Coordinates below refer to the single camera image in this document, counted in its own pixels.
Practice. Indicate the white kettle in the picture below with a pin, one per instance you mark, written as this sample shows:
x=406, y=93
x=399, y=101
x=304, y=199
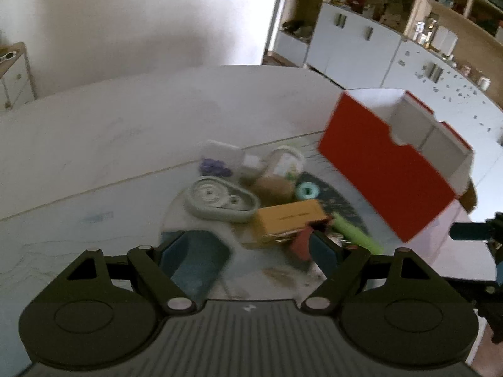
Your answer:
x=483, y=83

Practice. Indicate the white small box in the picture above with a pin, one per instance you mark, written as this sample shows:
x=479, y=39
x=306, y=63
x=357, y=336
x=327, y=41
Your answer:
x=230, y=155

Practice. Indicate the brown stone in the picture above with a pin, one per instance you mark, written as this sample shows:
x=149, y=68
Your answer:
x=273, y=189

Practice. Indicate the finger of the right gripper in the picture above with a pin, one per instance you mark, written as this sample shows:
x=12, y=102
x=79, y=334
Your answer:
x=469, y=231

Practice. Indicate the dark round placemat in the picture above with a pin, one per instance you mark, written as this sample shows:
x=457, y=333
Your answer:
x=233, y=261

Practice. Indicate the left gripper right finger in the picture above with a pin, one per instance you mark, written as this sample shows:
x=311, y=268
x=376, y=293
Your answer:
x=344, y=272

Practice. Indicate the teal round sharpener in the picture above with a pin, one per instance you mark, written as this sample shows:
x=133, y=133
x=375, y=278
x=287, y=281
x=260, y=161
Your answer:
x=307, y=190

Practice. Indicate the white wall cabinet unit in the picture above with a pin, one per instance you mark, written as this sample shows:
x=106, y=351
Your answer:
x=436, y=49

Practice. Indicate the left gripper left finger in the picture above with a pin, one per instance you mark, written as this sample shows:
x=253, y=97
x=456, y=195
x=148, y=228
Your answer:
x=151, y=269

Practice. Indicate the purple small object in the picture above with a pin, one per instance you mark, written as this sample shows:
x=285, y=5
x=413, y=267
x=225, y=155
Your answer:
x=214, y=167

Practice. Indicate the yellow rectangular box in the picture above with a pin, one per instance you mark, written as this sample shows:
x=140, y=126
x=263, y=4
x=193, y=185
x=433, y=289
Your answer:
x=280, y=223

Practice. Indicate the grey tape dispenser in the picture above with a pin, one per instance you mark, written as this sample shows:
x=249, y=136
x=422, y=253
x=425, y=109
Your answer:
x=214, y=199

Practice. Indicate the green cylinder tube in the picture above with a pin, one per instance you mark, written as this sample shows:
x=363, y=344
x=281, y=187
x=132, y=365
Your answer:
x=355, y=235

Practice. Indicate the pink binder clip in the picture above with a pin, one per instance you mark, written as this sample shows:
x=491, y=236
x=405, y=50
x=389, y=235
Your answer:
x=299, y=246

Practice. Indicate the red cardboard box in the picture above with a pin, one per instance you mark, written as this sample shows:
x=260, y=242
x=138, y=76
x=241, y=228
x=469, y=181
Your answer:
x=406, y=163

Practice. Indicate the white drawer cabinet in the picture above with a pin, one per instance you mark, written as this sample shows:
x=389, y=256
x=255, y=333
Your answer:
x=16, y=84

